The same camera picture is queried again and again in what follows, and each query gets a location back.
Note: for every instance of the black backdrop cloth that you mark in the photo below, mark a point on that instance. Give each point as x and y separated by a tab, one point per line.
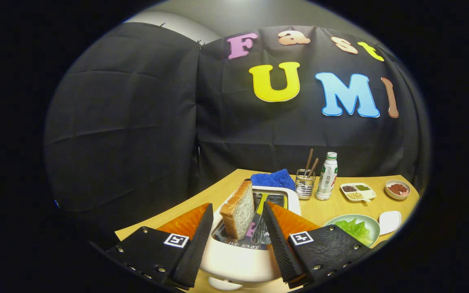
128	122

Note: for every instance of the pile of dark beans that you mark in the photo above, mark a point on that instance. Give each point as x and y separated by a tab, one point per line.
349	188

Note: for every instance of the pile of yellow soybeans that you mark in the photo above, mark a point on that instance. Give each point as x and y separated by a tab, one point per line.
354	195

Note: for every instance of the round beige bowl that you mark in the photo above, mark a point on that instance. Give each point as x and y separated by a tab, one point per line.
391	194

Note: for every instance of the white toaster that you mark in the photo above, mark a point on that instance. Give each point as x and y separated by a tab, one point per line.
238	262

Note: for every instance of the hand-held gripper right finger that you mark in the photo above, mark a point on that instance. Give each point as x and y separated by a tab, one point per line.
279	248

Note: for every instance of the white drink bottle green cap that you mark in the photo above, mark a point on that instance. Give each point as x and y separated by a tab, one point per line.
326	179

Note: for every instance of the light green round plate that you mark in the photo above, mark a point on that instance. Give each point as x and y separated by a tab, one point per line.
373	228

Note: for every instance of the white square plate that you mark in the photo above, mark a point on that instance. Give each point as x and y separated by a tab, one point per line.
390	221

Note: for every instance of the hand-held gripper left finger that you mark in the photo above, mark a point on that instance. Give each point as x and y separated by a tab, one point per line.
198	248

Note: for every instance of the green lettuce leaf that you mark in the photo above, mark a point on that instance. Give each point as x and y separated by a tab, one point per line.
354	230

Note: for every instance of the dark red meat piece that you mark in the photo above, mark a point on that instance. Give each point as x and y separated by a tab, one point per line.
394	190
401	187

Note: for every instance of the pile of green beans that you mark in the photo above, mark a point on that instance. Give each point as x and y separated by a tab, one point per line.
362	187

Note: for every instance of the blue oven mitt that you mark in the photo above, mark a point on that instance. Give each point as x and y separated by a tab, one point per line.
273	179

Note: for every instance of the toasted bread slice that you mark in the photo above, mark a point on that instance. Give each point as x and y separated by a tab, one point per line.
238	211

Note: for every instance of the white divided dish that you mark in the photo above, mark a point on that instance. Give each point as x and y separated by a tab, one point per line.
371	193

